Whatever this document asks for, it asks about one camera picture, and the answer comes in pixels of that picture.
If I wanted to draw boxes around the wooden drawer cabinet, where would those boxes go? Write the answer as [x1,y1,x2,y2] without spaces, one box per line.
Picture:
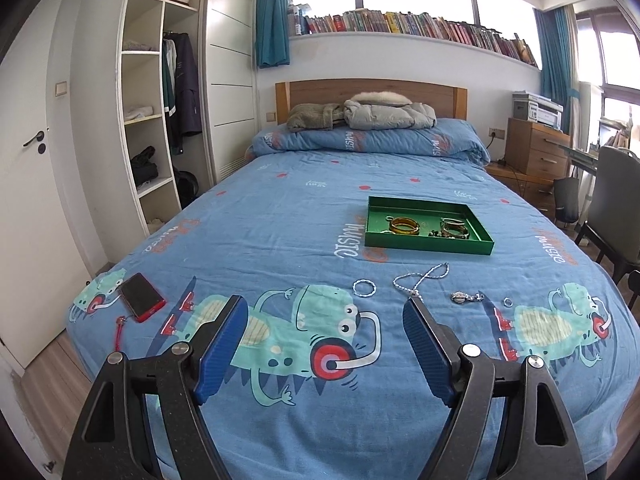
[504,117,574,182]

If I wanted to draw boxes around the white door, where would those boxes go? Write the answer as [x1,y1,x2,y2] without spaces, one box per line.
[0,0,109,372]

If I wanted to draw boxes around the folded blue printed duvet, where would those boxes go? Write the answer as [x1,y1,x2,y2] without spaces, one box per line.
[250,119,492,165]

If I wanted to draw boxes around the black bag in wardrobe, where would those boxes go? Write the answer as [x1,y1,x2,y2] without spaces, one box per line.
[172,169,201,209]

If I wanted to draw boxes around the black cable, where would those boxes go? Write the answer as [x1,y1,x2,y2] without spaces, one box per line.
[495,159,527,197]

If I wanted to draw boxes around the row of books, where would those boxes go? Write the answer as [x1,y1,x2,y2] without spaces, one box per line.
[287,6,540,69]

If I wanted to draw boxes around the teal curtain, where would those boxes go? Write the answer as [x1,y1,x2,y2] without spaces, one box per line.
[256,0,291,70]
[532,6,581,112]

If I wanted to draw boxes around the silver rope necklace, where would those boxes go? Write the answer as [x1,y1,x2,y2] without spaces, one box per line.
[393,262,450,302]

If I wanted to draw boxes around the white wardrobe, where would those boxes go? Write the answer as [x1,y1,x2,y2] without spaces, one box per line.
[117,0,259,237]

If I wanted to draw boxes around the blue printed bedsheet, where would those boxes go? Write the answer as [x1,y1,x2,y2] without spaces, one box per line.
[65,147,640,480]

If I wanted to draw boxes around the red smartphone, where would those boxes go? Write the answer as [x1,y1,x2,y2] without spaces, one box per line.
[119,273,167,324]

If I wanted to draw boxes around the dark hanging jacket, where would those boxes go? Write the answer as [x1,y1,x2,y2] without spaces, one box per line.
[167,32,204,159]

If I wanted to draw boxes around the black folded clothes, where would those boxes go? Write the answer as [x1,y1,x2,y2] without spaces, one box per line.
[130,146,160,187]

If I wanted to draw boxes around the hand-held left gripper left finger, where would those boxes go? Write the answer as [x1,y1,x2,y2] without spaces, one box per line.
[61,294,250,480]

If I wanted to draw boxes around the bay window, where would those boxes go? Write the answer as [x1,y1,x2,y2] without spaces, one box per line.
[575,5,640,127]

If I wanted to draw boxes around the white printer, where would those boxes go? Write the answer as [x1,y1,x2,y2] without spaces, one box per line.
[511,91,565,129]

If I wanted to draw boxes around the desk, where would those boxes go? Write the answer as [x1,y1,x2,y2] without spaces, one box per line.
[560,142,602,172]

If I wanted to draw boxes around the olive green garment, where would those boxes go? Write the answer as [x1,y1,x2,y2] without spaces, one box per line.
[286,102,346,133]

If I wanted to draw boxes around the green tray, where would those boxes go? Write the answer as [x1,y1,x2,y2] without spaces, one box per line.
[364,196,496,256]

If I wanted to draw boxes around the black tote bag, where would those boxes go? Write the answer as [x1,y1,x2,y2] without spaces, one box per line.
[552,176,581,227]

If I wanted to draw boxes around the grey fur-trimmed jacket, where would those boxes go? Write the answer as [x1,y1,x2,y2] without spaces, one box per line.
[342,91,439,131]

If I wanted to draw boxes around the white and green hanging garment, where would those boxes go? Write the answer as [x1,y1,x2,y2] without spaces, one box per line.
[162,39,179,122]

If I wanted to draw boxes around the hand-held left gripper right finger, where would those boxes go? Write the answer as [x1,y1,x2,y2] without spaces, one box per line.
[402,296,587,480]

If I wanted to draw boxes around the grey chair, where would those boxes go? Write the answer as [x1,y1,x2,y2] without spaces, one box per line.
[574,145,640,282]

